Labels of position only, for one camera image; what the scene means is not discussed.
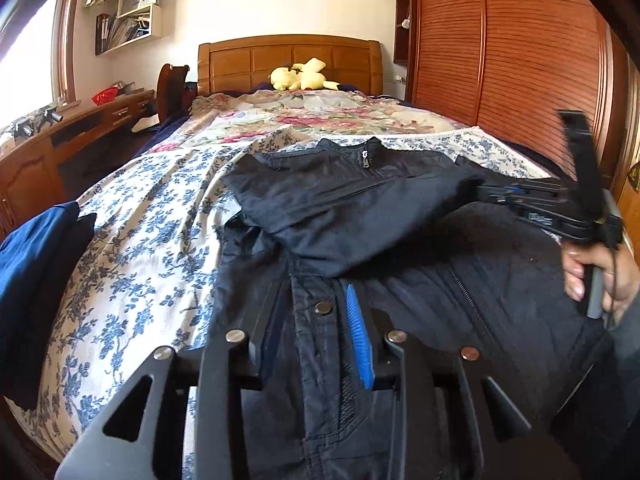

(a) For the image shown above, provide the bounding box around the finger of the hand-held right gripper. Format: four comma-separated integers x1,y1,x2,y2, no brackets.
473,182,577,212

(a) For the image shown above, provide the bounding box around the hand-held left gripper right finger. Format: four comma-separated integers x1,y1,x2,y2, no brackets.
345,282,533,480

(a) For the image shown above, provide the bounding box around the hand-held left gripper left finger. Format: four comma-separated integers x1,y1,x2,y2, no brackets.
54,280,288,480

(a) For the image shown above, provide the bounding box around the black jacket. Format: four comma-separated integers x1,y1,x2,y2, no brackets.
207,136,621,480

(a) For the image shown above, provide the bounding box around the person's right forearm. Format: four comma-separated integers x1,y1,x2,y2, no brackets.
607,291,640,463

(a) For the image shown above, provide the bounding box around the person's right hand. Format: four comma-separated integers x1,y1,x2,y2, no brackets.
561,246,640,319

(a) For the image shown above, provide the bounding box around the blue floral bed sheet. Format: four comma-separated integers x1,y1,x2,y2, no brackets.
37,125,553,463

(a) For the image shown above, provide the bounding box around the wooden slatted wardrobe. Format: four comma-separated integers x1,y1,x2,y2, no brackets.
407,0,640,223

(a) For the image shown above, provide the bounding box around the pink floral quilt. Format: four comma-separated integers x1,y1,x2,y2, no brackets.
145,90,471,155

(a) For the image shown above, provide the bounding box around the navy blue cloth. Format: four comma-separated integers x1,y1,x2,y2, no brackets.
0,201,98,411

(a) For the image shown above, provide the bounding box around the yellow plush toy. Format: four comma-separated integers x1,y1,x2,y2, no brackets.
269,57,342,92

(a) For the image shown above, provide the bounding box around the dark wooden chair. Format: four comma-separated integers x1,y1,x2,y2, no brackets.
157,63,192,123

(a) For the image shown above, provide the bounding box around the wooden bed headboard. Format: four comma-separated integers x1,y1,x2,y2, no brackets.
197,34,384,97

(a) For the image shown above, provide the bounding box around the wooden desk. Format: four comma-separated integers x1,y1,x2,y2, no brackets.
0,89,157,241

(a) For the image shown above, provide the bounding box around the window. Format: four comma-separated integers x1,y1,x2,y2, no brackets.
0,0,76,128

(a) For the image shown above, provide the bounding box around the narrow wooden wall shelf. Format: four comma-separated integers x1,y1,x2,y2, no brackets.
393,0,417,66

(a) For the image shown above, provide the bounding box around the white wall shelf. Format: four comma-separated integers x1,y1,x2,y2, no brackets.
81,0,167,56

